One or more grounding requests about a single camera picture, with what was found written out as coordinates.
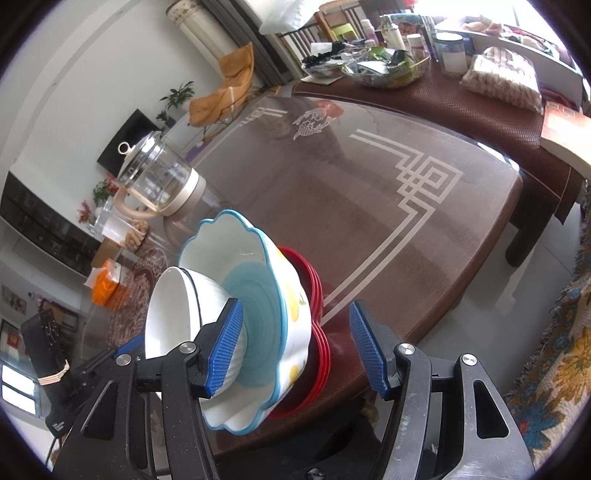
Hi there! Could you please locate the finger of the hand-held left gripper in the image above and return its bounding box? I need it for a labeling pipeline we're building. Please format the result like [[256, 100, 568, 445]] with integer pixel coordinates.
[[73, 335, 145, 376]]

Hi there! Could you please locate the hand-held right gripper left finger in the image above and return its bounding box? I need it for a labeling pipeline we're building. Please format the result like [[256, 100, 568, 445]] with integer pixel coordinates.
[[51, 298, 245, 480]]

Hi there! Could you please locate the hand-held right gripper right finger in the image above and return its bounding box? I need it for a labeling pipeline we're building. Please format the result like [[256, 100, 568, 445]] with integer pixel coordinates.
[[348, 300, 536, 480]]

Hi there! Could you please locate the red flower-shaped plate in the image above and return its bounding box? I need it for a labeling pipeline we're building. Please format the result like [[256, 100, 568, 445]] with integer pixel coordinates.
[[267, 249, 331, 419], [272, 246, 324, 324]]

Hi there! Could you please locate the white ribbed bowl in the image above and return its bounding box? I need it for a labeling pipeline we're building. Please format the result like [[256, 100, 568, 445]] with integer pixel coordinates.
[[144, 266, 248, 398]]

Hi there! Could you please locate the blue-rimmed white scalloped bowl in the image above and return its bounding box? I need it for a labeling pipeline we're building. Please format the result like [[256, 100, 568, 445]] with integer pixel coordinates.
[[178, 209, 311, 435]]

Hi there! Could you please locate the brown patterned placemat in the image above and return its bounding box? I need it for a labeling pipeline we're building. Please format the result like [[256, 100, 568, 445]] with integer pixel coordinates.
[[105, 247, 161, 348]]

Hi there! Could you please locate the orange tissue pack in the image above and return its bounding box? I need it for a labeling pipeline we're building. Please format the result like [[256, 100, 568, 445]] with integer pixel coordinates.
[[84, 258, 123, 306]]

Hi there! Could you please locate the glass jar of snacks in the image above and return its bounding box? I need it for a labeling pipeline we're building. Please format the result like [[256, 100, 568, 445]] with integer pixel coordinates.
[[98, 210, 151, 253]]

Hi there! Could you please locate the black television cabinet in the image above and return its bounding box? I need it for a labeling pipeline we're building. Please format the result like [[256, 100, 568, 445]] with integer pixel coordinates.
[[0, 174, 100, 278]]

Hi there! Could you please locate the red flower bouquet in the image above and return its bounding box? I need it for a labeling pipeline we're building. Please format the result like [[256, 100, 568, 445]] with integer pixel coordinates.
[[76, 179, 117, 228]]

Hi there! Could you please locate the floral woven sofa blanket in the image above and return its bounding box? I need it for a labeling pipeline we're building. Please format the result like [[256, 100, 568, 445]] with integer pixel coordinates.
[[503, 180, 591, 468]]

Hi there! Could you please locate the black television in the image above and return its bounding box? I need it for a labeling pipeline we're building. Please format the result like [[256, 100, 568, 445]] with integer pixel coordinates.
[[96, 109, 160, 179]]

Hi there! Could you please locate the green potted plant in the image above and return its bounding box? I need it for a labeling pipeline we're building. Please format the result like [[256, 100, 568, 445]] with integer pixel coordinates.
[[156, 82, 195, 123]]

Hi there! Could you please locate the orange folding chair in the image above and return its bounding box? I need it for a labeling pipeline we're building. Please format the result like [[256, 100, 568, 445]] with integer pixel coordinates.
[[189, 41, 256, 128]]

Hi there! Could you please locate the glass bowl of sundries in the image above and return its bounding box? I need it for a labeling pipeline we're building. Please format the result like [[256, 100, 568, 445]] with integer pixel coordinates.
[[342, 45, 433, 89]]

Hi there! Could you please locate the white book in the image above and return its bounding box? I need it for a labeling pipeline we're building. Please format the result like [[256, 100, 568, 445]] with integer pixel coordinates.
[[539, 102, 591, 180]]

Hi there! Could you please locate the dark wooden chair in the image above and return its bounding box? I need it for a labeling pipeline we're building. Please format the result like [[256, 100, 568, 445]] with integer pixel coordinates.
[[276, 25, 325, 85]]

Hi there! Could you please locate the clear bag of peanuts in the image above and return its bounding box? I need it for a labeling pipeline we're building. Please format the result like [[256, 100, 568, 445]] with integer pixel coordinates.
[[461, 46, 544, 114]]

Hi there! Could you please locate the white-lidded glass jar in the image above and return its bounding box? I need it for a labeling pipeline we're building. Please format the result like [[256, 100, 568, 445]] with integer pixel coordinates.
[[434, 32, 467, 75]]

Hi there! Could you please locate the white standing air conditioner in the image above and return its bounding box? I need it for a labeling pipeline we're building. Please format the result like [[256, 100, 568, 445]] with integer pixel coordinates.
[[166, 0, 242, 62]]

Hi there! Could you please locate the white cardboard box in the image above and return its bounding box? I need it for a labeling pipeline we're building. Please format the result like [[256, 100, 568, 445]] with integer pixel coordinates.
[[471, 25, 585, 108]]

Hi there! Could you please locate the glass kettle with beige handle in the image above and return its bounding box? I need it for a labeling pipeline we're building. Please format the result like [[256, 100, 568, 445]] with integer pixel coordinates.
[[112, 130, 207, 220]]

